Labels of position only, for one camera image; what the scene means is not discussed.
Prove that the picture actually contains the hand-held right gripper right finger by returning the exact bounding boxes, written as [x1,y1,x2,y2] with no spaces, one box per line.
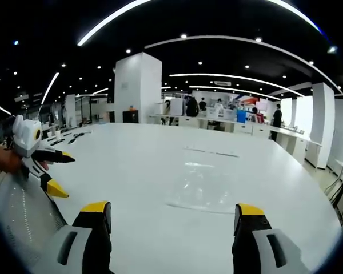
[232,203,311,274]

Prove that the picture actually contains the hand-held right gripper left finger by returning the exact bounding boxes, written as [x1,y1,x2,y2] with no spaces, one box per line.
[28,200,114,274]

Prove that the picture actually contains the white mesh fabric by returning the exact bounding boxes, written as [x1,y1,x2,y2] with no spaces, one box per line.
[0,170,71,268]

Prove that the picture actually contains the clear food packaging bag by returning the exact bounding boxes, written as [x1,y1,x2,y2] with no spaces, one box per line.
[165,145,241,215]

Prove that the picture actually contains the person's left hand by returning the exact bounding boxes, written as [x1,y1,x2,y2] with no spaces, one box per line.
[0,134,23,174]

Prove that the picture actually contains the ceiling light strip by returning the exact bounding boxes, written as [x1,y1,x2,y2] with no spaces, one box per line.
[77,0,151,47]
[41,72,60,106]
[267,0,324,34]
[169,73,305,98]

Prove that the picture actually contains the black cabinet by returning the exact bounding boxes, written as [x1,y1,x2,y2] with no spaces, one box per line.
[122,110,139,124]

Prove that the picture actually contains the white square pillar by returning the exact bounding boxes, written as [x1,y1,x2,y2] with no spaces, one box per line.
[114,51,163,124]
[306,82,336,170]

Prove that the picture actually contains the black cables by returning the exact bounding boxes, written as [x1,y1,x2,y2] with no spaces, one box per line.
[324,108,343,225]

